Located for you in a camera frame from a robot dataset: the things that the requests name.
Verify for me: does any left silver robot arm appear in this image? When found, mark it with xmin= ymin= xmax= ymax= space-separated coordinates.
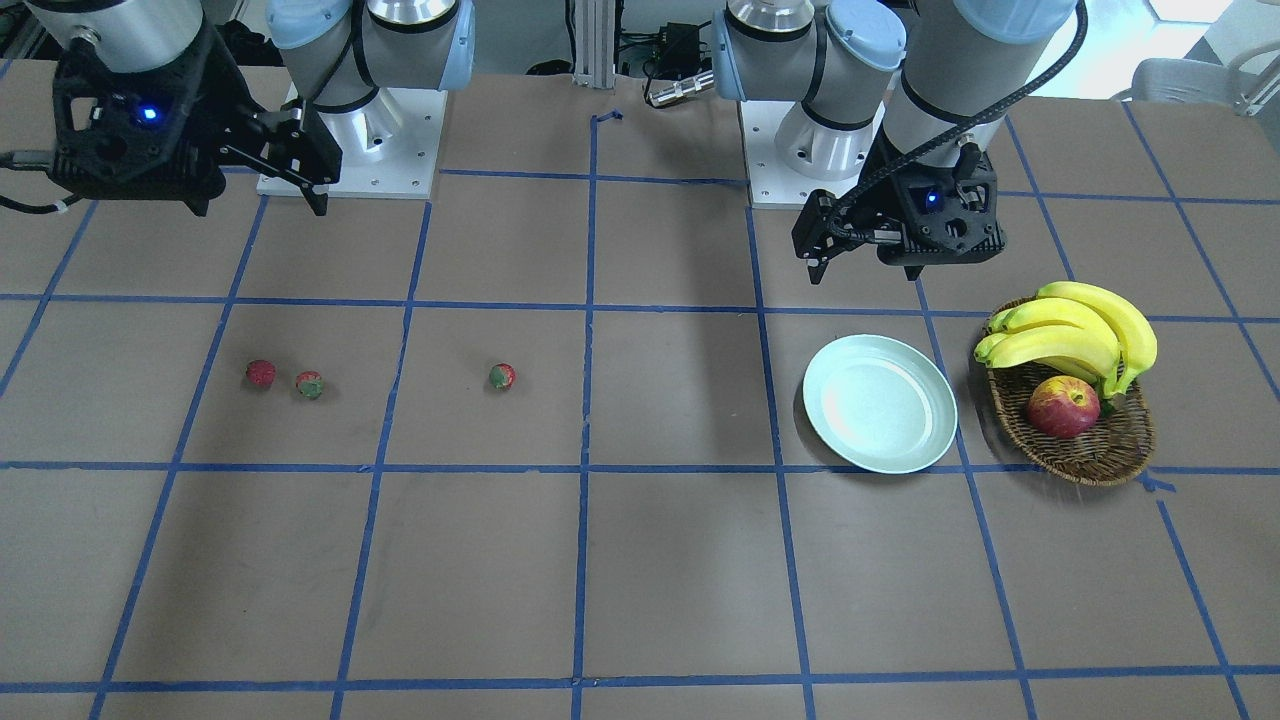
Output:
xmin=712 ymin=1 xmax=1089 ymax=284

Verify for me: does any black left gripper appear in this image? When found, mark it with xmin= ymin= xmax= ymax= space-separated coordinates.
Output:
xmin=792 ymin=150 xmax=1006 ymax=284

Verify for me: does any aluminium frame post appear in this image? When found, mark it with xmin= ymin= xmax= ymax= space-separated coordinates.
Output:
xmin=570 ymin=0 xmax=620 ymax=90

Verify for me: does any red apple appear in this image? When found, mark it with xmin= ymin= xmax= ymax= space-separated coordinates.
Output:
xmin=1025 ymin=375 xmax=1101 ymax=439

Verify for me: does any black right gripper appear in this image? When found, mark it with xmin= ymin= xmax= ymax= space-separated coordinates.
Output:
xmin=47 ymin=20 xmax=342 ymax=217

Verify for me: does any red strawberry green top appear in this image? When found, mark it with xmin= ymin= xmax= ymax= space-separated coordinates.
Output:
xmin=294 ymin=370 xmax=325 ymax=400

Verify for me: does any brown wicker basket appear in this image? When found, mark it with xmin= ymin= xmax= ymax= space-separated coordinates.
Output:
xmin=973 ymin=357 xmax=1155 ymax=486

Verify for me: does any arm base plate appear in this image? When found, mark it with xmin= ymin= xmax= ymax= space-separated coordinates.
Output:
xmin=317 ymin=88 xmax=449 ymax=200
xmin=739 ymin=101 xmax=884 ymax=210

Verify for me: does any yellow banana bunch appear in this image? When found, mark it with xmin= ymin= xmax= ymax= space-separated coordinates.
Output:
xmin=972 ymin=281 xmax=1158 ymax=400

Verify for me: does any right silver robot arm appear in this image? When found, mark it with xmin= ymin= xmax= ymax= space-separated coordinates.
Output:
xmin=3 ymin=1 xmax=475 ymax=217

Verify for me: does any light green plate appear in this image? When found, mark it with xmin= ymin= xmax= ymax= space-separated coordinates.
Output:
xmin=801 ymin=334 xmax=957 ymax=474

